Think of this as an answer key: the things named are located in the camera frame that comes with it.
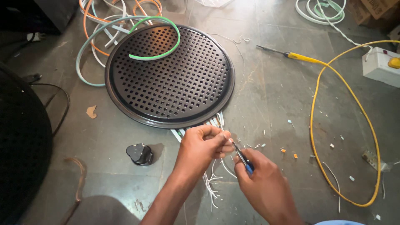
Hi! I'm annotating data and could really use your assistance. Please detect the person's right hand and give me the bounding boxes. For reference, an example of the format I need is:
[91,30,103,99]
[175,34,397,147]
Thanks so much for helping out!
[233,148,294,216]

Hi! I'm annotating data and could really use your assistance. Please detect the person's left hand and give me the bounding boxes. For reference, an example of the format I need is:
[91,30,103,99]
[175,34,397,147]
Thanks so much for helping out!
[178,124,235,167]

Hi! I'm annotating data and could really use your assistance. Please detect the blue handled wire cutter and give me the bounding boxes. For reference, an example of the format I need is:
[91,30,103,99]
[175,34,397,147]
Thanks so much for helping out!
[231,141,254,175]

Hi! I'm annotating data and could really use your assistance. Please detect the bundle of white wires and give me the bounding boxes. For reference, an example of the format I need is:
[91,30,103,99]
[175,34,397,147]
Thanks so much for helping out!
[171,112,238,209]

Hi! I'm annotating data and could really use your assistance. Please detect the black plastic cap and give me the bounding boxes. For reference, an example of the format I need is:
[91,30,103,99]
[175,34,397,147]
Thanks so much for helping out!
[126,143,154,166]

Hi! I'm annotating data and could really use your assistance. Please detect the black perforated round panel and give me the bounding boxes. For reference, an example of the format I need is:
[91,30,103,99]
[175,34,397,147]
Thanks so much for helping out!
[105,24,235,129]

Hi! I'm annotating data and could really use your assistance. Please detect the metal connector in plastic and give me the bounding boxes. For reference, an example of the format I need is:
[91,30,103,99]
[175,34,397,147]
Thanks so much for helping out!
[362,150,400,172]

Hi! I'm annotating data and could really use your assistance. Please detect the green neon flex strip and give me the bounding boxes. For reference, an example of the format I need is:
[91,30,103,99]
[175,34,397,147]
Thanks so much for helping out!
[128,16,181,61]

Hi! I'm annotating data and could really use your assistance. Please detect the brown curved strip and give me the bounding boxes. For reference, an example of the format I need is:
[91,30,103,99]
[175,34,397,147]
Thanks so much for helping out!
[60,157,87,225]

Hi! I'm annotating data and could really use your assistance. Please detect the clear plastic bag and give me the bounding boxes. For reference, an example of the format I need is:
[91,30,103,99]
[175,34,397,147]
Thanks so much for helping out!
[194,0,235,8]

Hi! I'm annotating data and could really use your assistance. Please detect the coil of white green strip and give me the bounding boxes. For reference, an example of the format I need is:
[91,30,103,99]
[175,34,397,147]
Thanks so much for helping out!
[295,0,347,25]

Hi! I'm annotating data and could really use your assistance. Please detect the white neon flex strips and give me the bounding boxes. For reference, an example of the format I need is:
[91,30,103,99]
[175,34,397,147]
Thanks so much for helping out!
[82,0,154,67]

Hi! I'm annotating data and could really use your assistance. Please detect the teal neon flex strip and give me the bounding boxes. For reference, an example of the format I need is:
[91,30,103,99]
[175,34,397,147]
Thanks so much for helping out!
[76,16,163,87]

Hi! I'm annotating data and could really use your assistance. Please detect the orange neon flex strip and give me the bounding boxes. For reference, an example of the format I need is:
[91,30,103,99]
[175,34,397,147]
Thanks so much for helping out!
[79,0,163,57]

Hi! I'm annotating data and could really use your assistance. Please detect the cardboard box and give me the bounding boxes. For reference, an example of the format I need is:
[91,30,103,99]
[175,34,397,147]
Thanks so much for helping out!
[348,0,400,29]

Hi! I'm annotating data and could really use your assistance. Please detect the black round object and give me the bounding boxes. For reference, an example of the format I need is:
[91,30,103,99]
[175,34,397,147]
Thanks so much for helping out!
[0,61,53,224]

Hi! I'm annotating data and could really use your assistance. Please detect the thin white wire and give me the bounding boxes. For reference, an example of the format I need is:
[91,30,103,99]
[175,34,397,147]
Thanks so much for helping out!
[322,161,341,214]

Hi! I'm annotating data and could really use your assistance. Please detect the yellow handled soldering iron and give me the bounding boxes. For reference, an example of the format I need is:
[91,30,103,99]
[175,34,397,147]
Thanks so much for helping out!
[256,45,329,67]

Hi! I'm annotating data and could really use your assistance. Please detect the yellow power cable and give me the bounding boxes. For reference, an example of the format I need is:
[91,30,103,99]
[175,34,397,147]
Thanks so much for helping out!
[310,40,400,208]

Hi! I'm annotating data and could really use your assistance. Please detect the white twisted cable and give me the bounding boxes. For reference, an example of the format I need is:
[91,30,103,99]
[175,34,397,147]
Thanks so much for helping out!
[316,0,374,60]

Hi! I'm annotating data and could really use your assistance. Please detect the white switch box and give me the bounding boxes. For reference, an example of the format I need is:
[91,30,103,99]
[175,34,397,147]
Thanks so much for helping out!
[362,47,400,88]

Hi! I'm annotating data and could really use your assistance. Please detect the black cable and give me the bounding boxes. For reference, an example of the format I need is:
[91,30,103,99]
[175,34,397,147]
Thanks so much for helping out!
[30,83,70,137]

